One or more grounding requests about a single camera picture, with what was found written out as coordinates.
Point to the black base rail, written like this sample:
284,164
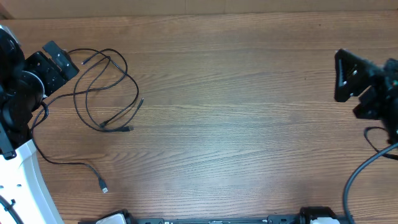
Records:
306,215

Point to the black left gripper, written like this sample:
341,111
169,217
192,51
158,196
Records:
54,79

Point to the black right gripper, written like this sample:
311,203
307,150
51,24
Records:
380,92

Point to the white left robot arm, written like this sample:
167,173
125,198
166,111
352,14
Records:
25,82

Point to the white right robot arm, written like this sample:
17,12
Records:
374,86

